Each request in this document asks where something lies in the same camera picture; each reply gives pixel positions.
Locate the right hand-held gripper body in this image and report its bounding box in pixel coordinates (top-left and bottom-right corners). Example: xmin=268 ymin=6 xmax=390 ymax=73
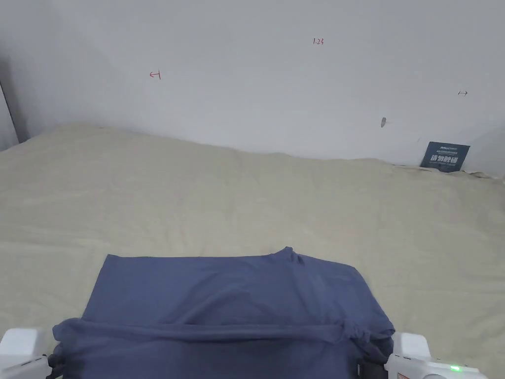
xmin=357 ymin=332 xmax=483 ymax=379

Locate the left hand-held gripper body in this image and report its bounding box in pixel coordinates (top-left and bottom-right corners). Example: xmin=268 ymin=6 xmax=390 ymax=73
xmin=0 ymin=327 xmax=60 ymax=379

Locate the dark blue shirt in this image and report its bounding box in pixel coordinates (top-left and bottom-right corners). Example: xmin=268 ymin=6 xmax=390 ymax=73
xmin=52 ymin=246 xmax=396 ymax=379

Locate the dark blue sign card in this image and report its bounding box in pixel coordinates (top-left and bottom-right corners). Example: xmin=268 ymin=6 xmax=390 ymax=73
xmin=420 ymin=141 xmax=471 ymax=173

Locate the bed with beige sheet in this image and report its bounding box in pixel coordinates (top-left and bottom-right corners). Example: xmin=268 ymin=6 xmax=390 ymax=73
xmin=0 ymin=123 xmax=505 ymax=379

